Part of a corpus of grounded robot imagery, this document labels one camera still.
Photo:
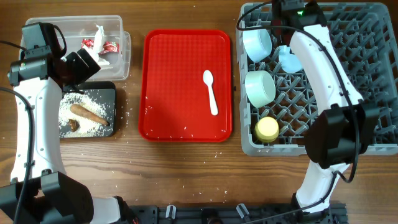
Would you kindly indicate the white napkin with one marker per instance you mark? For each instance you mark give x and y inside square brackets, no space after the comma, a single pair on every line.
[94,47]

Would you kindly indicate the black plastic tray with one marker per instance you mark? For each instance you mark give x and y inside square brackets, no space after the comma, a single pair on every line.
[106,89]

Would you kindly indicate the light blue bowl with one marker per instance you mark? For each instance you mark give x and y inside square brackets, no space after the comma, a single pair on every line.
[257,43]

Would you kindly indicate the red serving tray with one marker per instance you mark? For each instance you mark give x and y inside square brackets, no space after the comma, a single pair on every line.
[175,103]

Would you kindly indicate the white rice pile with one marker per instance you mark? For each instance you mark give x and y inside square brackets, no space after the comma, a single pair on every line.
[93,102]

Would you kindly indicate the brown carrot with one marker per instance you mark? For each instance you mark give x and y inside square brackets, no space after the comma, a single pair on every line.
[83,112]

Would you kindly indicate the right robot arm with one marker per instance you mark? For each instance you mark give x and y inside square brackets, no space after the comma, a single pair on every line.
[345,123]

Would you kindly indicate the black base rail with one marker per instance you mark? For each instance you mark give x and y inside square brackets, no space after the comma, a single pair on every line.
[272,213]

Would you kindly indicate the red snack wrapper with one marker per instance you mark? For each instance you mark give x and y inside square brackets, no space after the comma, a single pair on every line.
[108,47]

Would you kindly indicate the grey dishwasher rack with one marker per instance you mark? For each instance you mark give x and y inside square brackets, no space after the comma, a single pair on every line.
[364,41]

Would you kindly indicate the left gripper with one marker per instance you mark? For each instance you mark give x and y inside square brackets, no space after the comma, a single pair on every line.
[84,72]

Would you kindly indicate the light blue plate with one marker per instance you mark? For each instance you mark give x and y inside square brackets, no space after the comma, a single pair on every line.
[289,62]

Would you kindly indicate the white plastic spoon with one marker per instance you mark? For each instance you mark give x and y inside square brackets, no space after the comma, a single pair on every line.
[208,80]

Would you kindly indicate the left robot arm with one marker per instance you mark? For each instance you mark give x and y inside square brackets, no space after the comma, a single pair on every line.
[39,190]

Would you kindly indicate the clear plastic bin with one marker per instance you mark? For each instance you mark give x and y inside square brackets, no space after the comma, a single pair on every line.
[77,28]

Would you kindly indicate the brown food scrap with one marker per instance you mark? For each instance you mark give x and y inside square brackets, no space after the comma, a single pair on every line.
[74,125]

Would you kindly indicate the yellow plastic cup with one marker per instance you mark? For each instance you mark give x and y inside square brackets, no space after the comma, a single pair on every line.
[266,129]

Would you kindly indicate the mint green bowl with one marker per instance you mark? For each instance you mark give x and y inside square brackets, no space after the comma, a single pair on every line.
[260,88]

